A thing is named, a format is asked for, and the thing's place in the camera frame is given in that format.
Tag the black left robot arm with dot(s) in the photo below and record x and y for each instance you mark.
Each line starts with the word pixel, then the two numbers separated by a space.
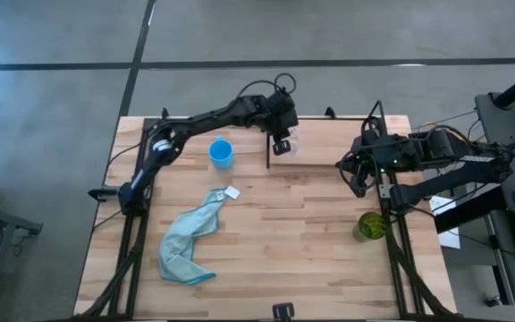
pixel 204 118

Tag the black table-level camera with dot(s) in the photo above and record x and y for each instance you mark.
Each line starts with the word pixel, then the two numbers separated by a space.
pixel 283 311

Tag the green ribbed plastic cup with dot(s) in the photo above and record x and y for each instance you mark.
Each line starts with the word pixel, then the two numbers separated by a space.
pixel 371 226

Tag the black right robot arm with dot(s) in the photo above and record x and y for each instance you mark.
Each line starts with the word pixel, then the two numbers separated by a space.
pixel 441 190

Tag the teal microfibre cloth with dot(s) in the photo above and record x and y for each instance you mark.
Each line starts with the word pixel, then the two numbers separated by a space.
pixel 186 241

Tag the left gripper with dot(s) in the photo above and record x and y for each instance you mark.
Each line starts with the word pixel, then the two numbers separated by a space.
pixel 282 109

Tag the small clear glass cup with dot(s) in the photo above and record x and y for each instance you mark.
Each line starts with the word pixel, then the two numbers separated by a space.
pixel 294 144

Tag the blue plastic mug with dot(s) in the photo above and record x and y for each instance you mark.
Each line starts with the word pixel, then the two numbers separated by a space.
pixel 221 153

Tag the white paper sheet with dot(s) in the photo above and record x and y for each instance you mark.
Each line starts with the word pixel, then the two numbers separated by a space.
pixel 449 239

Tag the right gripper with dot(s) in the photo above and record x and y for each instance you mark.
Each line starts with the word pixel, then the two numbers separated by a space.
pixel 378 154

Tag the black table clamp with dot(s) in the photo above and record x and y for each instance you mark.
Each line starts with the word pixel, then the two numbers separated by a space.
pixel 165 113
pixel 330 112

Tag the black shelf upright bar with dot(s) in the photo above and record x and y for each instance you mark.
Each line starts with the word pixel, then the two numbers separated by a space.
pixel 267 154

